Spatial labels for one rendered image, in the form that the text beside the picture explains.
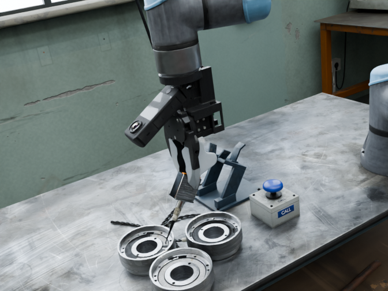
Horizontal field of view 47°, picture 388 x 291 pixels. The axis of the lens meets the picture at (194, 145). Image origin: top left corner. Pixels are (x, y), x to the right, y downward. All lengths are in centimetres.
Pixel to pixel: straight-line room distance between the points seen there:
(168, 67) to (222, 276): 36
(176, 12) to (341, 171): 57
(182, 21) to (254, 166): 52
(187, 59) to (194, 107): 9
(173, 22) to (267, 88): 227
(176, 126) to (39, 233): 44
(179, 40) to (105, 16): 167
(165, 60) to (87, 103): 169
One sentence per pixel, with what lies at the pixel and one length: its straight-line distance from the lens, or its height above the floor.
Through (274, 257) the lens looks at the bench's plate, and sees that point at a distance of 82.
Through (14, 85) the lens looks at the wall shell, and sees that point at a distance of 229.
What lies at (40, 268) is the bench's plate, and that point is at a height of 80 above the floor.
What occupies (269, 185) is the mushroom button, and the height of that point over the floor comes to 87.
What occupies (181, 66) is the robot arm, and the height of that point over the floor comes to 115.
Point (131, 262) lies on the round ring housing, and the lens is 81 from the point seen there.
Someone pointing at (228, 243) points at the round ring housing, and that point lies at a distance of 80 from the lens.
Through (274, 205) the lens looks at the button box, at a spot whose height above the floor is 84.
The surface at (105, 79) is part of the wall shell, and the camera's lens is 239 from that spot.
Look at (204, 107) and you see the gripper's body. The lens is 75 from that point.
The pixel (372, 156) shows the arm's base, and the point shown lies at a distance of 107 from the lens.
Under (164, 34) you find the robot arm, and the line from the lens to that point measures 70.
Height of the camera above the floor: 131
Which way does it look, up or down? 24 degrees down
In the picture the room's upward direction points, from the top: 9 degrees counter-clockwise
